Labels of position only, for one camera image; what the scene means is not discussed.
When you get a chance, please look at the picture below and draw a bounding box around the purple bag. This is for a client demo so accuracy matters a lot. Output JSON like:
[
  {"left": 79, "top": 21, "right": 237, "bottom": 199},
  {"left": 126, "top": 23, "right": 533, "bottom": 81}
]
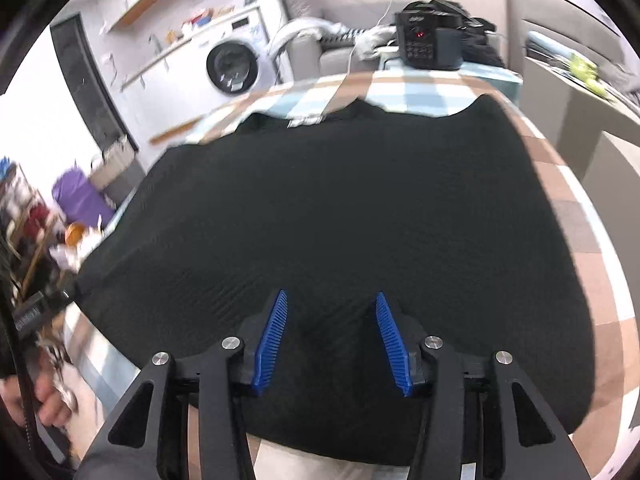
[{"left": 51, "top": 167, "right": 118, "bottom": 228}]

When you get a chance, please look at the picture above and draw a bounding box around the person's left hand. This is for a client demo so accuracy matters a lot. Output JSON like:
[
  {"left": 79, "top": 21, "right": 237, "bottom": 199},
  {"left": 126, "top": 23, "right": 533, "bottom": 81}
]
[{"left": 2, "top": 367, "right": 81, "bottom": 428}]

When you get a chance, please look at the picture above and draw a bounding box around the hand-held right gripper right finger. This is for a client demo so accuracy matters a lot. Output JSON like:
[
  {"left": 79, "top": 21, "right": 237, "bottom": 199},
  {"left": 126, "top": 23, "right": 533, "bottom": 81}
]
[{"left": 375, "top": 291, "right": 593, "bottom": 480}]

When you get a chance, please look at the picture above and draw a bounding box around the grey crumpled cloth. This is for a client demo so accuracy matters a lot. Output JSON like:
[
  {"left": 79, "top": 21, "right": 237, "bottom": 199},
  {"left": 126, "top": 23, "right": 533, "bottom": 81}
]
[{"left": 350, "top": 25, "right": 396, "bottom": 58}]

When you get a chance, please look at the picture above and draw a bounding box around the grey side table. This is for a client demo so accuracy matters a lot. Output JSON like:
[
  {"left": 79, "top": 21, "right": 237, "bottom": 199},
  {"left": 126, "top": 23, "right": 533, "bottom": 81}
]
[{"left": 520, "top": 30, "right": 640, "bottom": 176}]

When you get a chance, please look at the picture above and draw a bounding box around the black white patterned cushion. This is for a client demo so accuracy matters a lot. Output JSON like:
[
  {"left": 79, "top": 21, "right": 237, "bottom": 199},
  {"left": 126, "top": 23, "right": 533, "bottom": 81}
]
[{"left": 320, "top": 30, "right": 363, "bottom": 46}]

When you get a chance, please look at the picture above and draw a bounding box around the checked tablecloth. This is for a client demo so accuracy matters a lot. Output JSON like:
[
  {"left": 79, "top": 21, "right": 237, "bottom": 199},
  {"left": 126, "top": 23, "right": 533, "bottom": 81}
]
[{"left": 62, "top": 67, "right": 638, "bottom": 480}]

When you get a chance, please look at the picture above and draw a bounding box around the black pressure cooker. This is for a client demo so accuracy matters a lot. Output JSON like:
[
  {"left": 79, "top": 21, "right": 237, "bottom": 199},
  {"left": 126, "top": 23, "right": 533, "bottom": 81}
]
[{"left": 394, "top": 1, "right": 466, "bottom": 71}]

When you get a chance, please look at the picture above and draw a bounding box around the cluttered metal storage rack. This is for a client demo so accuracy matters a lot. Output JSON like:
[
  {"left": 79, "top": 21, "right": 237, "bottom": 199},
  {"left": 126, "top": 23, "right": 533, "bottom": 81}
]
[{"left": 0, "top": 157, "right": 81, "bottom": 306}]

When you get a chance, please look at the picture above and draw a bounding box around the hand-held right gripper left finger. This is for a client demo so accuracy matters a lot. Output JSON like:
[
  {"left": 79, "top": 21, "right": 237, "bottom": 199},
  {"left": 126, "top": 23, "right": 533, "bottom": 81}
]
[{"left": 82, "top": 289, "right": 289, "bottom": 480}]

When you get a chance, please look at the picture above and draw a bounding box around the black glass door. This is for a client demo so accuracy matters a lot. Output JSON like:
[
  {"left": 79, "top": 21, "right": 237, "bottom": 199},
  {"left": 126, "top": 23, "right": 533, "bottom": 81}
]
[{"left": 50, "top": 14, "right": 133, "bottom": 153}]

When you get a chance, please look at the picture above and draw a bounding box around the striped laundry basket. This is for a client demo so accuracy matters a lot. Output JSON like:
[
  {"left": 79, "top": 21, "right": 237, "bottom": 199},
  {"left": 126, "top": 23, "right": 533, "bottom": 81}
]
[{"left": 90, "top": 140, "right": 138, "bottom": 201}]

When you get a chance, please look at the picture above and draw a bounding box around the black knit garment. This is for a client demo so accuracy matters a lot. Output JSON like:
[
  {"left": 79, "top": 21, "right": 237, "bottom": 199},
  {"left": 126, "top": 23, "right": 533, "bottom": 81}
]
[{"left": 75, "top": 94, "right": 608, "bottom": 463}]

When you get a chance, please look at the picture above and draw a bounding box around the grey sofa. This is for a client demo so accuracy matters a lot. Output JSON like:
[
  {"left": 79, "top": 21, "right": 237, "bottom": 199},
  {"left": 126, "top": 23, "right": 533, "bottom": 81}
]
[{"left": 280, "top": 0, "right": 401, "bottom": 83}]

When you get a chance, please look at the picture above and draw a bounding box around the white grey hoodie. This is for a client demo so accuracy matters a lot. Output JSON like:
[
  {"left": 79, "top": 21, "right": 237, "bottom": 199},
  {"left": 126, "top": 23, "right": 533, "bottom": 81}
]
[{"left": 267, "top": 17, "right": 351, "bottom": 53}]

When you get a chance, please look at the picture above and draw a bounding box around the white washing machine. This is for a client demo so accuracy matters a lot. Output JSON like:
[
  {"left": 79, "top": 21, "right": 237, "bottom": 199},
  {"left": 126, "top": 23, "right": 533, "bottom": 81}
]
[{"left": 192, "top": 7, "right": 278, "bottom": 98}]

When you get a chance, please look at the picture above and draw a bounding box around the white kitchen counter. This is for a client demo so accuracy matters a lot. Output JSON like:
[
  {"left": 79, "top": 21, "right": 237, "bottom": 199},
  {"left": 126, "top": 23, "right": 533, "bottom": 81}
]
[{"left": 120, "top": 7, "right": 266, "bottom": 146}]

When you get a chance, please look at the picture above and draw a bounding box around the person's left forearm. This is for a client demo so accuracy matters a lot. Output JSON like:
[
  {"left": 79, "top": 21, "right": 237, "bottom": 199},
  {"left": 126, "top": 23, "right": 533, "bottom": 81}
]
[{"left": 0, "top": 422, "right": 78, "bottom": 480}]

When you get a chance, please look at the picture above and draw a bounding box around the green plush toy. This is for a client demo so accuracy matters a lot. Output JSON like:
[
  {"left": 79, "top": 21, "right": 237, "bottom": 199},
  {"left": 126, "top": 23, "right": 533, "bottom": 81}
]
[{"left": 567, "top": 52, "right": 608, "bottom": 93}]

